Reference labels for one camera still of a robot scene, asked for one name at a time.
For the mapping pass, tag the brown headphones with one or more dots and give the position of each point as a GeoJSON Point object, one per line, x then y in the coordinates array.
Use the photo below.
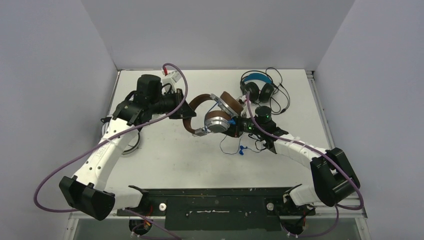
{"type": "Point", "coordinates": [214, 121]}

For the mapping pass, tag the white black headphones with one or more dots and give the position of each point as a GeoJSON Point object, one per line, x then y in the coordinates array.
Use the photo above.
{"type": "Point", "coordinates": [133, 144]}

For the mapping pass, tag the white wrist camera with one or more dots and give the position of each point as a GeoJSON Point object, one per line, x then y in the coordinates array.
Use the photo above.
{"type": "Point", "coordinates": [170, 80]}
{"type": "Point", "coordinates": [242, 100]}

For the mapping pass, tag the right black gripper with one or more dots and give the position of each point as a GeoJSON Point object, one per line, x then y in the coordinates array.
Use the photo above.
{"type": "Point", "coordinates": [239, 125]}

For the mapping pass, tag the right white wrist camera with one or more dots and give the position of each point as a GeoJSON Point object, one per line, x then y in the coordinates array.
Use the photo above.
{"type": "Point", "coordinates": [242, 100]}

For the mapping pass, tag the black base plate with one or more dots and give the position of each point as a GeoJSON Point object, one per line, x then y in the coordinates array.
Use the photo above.
{"type": "Point", "coordinates": [222, 209]}

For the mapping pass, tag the aluminium frame rail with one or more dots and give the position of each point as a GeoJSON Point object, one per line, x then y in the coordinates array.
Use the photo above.
{"type": "Point", "coordinates": [312, 81]}

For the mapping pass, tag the black blue headphones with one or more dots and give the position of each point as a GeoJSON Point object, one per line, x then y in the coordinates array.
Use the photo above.
{"type": "Point", "coordinates": [260, 86]}

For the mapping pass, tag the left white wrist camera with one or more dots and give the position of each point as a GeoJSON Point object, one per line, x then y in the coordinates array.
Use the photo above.
{"type": "Point", "coordinates": [170, 80]}

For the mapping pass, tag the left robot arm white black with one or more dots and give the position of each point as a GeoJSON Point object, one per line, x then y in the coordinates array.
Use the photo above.
{"type": "Point", "coordinates": [86, 189]}

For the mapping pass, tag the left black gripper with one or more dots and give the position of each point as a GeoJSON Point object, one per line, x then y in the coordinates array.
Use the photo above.
{"type": "Point", "coordinates": [186, 112]}

